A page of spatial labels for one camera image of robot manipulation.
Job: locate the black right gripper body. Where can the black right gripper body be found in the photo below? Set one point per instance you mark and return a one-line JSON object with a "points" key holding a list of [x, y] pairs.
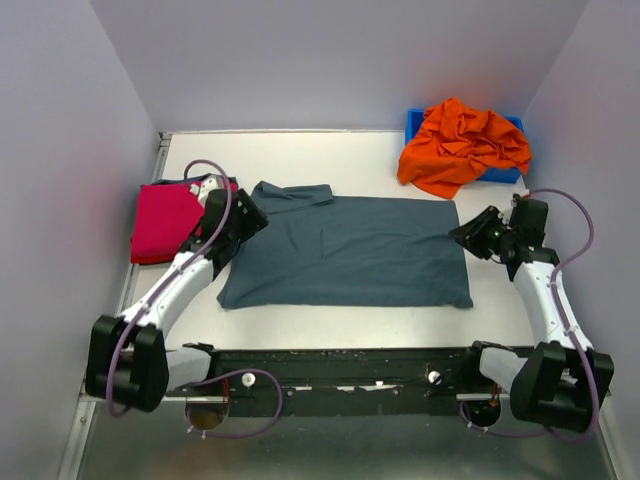
{"points": [[497, 234]]}

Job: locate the blue plastic bin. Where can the blue plastic bin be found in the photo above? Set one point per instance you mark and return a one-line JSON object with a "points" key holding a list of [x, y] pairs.
{"points": [[414, 119]]}

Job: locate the orange t shirt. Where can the orange t shirt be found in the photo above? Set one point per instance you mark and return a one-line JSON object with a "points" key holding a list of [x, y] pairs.
{"points": [[456, 144]]}

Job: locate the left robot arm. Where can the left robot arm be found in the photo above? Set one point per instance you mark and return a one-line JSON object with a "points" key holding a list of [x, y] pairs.
{"points": [[128, 362]]}

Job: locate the folded pink t shirt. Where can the folded pink t shirt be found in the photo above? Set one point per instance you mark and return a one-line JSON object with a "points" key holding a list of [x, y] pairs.
{"points": [[165, 215]]}

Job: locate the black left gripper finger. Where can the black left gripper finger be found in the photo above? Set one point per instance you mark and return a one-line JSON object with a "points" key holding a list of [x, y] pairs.
{"points": [[250, 211], [250, 225]]}

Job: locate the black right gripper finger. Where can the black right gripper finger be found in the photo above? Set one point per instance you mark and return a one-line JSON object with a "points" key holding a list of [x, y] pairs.
{"points": [[474, 245], [480, 225]]}

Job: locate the grey blue t shirt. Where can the grey blue t shirt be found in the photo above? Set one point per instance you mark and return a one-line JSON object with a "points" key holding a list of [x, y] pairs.
{"points": [[321, 249]]}

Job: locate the aluminium frame profile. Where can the aluminium frame profile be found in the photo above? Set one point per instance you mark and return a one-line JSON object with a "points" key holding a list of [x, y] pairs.
{"points": [[86, 406]]}

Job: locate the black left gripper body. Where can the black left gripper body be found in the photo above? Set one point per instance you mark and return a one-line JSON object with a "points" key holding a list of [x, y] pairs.
{"points": [[236, 230]]}

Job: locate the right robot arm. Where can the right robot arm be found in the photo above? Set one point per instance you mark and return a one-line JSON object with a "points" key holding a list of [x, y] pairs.
{"points": [[561, 385]]}

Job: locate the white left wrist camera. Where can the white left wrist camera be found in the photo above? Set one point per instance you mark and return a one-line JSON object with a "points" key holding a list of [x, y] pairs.
{"points": [[201, 188]]}

